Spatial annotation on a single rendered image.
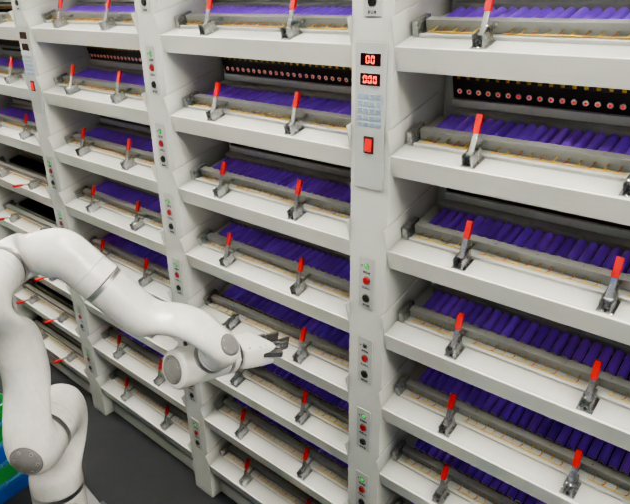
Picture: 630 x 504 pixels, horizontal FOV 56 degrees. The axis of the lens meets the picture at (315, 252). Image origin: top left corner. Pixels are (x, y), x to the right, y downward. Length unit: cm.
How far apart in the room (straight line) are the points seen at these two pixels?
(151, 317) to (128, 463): 133
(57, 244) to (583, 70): 96
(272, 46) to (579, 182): 68
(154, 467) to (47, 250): 139
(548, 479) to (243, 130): 99
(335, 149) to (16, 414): 88
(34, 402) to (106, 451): 119
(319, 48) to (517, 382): 76
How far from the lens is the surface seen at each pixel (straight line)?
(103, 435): 268
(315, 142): 128
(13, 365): 140
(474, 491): 153
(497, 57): 104
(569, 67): 100
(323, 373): 154
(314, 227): 135
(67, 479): 159
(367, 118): 118
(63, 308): 283
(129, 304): 124
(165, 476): 243
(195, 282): 183
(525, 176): 106
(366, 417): 149
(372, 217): 123
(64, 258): 124
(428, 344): 129
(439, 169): 112
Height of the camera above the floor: 165
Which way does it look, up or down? 24 degrees down
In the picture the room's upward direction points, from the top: 1 degrees counter-clockwise
